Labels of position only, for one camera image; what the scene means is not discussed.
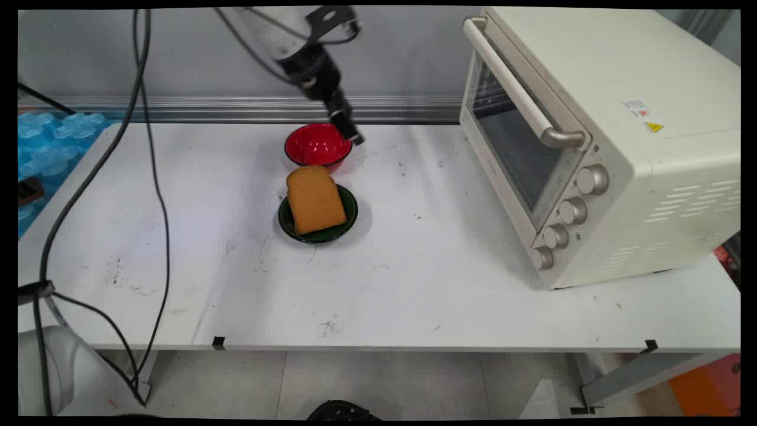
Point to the dark green plate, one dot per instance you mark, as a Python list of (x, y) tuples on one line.
[(350, 207)]

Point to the yellow warning sticker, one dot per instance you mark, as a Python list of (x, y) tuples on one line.
[(653, 126)]

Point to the aluminium rail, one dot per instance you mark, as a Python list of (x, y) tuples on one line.
[(236, 110)]

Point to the red object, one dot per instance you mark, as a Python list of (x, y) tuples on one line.
[(724, 260)]

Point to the cream toaster oven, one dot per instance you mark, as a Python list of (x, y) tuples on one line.
[(650, 189)]

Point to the black tape piece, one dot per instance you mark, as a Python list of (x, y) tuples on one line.
[(651, 346), (219, 342)]

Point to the black round object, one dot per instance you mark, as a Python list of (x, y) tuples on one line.
[(343, 411)]

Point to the blue bubble wrap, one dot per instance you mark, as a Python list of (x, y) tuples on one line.
[(53, 154)]

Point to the white table leg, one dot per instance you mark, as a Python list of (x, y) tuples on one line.
[(146, 373)]

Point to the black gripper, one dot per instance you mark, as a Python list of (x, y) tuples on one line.
[(316, 71)]

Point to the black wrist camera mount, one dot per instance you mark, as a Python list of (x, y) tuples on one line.
[(331, 18)]

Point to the white label sticker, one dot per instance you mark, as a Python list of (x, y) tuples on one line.
[(636, 108)]

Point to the red bowl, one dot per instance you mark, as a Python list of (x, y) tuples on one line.
[(313, 145)]

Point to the silver oven knob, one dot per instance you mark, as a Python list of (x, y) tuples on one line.
[(592, 179), (556, 236), (573, 210), (542, 258)]

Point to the brown bread slice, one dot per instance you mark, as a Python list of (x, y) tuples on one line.
[(314, 201)]

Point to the orange box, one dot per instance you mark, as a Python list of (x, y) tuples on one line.
[(704, 387)]

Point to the grey table brace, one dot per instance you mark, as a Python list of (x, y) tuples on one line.
[(639, 376)]

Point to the dark brown object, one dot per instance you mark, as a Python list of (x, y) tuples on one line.
[(29, 190)]

